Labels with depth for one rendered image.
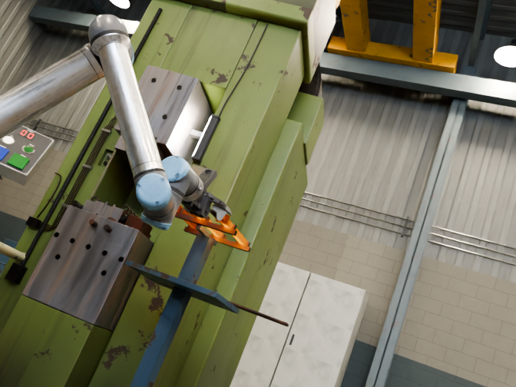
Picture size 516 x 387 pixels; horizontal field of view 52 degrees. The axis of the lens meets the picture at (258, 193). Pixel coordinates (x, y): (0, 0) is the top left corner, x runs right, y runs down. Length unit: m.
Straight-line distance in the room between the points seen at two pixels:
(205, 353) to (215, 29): 1.78
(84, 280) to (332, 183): 6.77
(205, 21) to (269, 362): 5.34
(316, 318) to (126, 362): 5.21
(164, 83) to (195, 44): 0.38
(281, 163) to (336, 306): 4.62
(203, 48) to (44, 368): 1.81
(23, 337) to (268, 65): 1.78
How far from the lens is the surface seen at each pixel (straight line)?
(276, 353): 7.57
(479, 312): 8.22
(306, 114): 3.55
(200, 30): 3.16
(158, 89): 2.82
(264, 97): 2.83
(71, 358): 2.44
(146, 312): 2.56
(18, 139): 2.83
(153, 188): 1.43
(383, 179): 8.83
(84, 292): 2.46
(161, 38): 3.19
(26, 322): 2.56
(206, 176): 1.80
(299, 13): 3.06
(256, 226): 3.00
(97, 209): 2.63
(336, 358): 7.43
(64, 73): 1.79
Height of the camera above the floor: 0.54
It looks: 17 degrees up
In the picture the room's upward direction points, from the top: 23 degrees clockwise
